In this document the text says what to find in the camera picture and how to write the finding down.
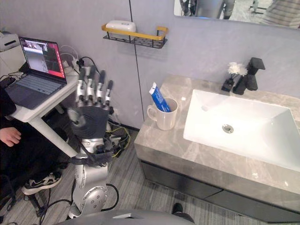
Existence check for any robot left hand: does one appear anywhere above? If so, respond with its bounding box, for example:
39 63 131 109
67 66 114 142

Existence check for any white desk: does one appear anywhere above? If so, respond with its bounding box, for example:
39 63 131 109
0 53 82 158

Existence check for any blue toothpaste tube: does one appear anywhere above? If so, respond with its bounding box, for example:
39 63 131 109
148 82 172 113

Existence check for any white ceramic mug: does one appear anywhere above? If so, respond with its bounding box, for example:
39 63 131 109
147 97 179 131

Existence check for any grey laptop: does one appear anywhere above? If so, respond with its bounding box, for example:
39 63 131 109
4 36 68 110

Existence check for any person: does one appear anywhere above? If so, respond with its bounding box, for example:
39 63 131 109
0 81 71 196

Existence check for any person's hand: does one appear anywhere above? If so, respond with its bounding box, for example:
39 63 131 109
0 127 22 147

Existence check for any white soap box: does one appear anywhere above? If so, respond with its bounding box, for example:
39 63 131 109
105 20 137 32

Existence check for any white printer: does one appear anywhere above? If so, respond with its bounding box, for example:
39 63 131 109
0 30 23 53

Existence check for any grey vanity cabinet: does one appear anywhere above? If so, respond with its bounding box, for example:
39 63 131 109
139 159 300 223

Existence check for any white flower in black vase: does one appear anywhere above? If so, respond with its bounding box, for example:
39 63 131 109
221 61 248 92

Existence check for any white rectangular sink basin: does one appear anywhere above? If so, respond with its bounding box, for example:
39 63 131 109
183 89 300 173

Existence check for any black faucet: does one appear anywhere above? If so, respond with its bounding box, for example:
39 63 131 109
232 57 266 95

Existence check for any yellow cable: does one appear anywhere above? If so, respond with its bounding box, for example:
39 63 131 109
110 126 131 158

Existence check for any black and gold wall shelf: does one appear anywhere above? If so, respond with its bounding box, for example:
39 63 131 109
101 23 169 50

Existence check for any wall mirror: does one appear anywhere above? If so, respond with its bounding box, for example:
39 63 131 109
173 0 300 30

